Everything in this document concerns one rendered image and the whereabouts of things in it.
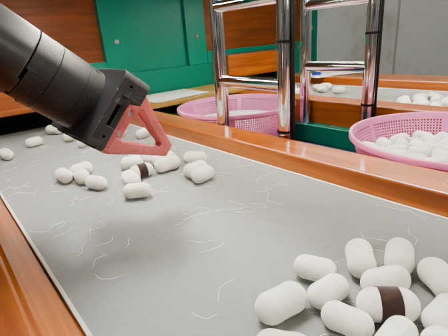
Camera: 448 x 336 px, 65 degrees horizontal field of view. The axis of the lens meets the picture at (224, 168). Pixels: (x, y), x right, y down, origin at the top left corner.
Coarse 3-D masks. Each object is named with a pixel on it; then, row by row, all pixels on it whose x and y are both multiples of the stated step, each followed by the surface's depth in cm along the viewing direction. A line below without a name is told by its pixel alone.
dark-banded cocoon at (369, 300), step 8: (368, 288) 22; (376, 288) 22; (400, 288) 21; (360, 296) 22; (368, 296) 21; (376, 296) 21; (408, 296) 21; (416, 296) 21; (360, 304) 21; (368, 304) 21; (376, 304) 21; (408, 304) 21; (416, 304) 21; (368, 312) 21; (376, 312) 21; (408, 312) 20; (416, 312) 21; (376, 320) 21
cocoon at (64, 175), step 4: (60, 168) 48; (64, 168) 48; (56, 172) 48; (60, 172) 47; (64, 172) 47; (68, 172) 47; (56, 176) 48; (60, 176) 47; (64, 176) 47; (68, 176) 47; (72, 176) 48; (60, 180) 47; (64, 180) 47; (68, 180) 47
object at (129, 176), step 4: (124, 172) 45; (128, 172) 44; (132, 172) 44; (124, 176) 44; (128, 176) 44; (132, 176) 43; (136, 176) 44; (124, 180) 44; (128, 180) 43; (132, 180) 43; (136, 180) 44; (140, 180) 44; (124, 184) 45
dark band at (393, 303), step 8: (384, 288) 21; (392, 288) 21; (384, 296) 21; (392, 296) 21; (400, 296) 21; (384, 304) 21; (392, 304) 21; (400, 304) 21; (384, 312) 21; (392, 312) 21; (400, 312) 20; (384, 320) 21
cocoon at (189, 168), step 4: (200, 160) 47; (188, 164) 46; (192, 164) 46; (196, 164) 46; (200, 164) 46; (204, 164) 47; (184, 168) 46; (188, 168) 45; (192, 168) 45; (196, 168) 46; (184, 172) 46; (188, 172) 45; (188, 176) 46
